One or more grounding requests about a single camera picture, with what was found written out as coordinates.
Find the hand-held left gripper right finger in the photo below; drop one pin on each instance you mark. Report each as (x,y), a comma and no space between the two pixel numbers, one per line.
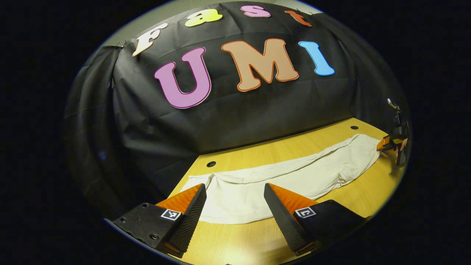
(283,221)

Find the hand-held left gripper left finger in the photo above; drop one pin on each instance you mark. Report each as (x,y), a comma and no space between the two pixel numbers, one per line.
(189,221)

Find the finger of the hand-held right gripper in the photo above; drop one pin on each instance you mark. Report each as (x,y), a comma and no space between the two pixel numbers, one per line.
(390,143)

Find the white jeans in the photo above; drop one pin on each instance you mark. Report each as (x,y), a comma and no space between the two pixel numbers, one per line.
(257,184)

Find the black backdrop cloth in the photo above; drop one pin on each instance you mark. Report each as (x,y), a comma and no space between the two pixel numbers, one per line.
(239,117)

